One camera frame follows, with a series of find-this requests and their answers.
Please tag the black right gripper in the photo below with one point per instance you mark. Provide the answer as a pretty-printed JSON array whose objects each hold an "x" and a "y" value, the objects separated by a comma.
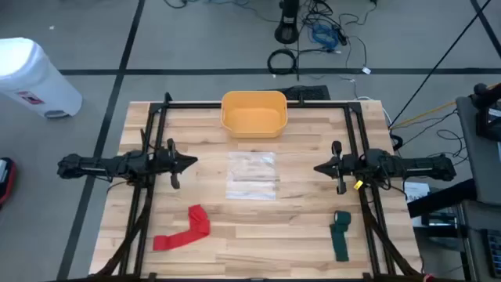
[{"x": 350, "y": 166}]

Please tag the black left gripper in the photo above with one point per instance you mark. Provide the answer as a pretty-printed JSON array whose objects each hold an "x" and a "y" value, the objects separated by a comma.
[{"x": 166, "y": 162}]

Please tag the red elastic bandage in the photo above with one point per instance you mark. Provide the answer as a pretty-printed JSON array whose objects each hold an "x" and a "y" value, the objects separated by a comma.
[{"x": 197, "y": 227}]

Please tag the clear plastic zip bag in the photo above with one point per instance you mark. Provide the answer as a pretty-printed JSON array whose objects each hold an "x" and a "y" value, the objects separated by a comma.
[{"x": 250, "y": 176}]

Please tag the dark green elastic bandage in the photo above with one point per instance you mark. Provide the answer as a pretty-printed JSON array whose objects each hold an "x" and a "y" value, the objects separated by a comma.
[{"x": 339, "y": 243}]

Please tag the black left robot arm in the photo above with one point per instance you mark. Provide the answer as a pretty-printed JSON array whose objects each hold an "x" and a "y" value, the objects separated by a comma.
[{"x": 117, "y": 166}]

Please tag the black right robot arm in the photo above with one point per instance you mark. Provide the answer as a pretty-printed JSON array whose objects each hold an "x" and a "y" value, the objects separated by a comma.
[{"x": 411, "y": 166}]

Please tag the yellow paper tag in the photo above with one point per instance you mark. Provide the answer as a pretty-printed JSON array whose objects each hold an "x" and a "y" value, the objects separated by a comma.
[{"x": 357, "y": 185}]

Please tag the black equipment box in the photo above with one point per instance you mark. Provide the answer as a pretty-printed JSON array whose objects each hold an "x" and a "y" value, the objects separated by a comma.
[{"x": 309, "y": 93}]

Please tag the yellow plastic bin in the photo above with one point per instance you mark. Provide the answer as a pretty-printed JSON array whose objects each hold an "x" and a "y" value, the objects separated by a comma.
[{"x": 254, "y": 117}]

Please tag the white paper sheet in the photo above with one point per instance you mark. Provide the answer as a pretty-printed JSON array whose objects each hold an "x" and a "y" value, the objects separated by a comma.
[{"x": 415, "y": 194}]

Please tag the thin black vertical pole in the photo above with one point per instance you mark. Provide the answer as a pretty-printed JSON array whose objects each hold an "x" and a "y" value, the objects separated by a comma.
[{"x": 298, "y": 58}]

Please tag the black stand base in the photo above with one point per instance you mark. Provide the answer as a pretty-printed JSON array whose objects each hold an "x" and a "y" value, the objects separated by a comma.
[{"x": 287, "y": 33}]

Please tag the grey cart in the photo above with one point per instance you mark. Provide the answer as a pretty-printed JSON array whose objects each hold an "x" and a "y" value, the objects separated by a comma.
[{"x": 473, "y": 156}]

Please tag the black slanted pole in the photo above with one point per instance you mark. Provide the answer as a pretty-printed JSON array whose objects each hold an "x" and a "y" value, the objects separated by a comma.
[{"x": 441, "y": 62}]

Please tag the white trash can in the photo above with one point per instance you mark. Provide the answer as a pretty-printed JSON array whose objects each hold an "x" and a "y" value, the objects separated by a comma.
[{"x": 35, "y": 78}]

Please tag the red and black object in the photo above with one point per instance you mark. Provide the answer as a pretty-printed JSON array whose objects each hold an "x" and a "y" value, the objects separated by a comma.
[{"x": 6, "y": 180}]

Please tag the black keypad device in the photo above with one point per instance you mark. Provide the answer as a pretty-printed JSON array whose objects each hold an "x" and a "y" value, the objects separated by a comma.
[{"x": 494, "y": 250}]

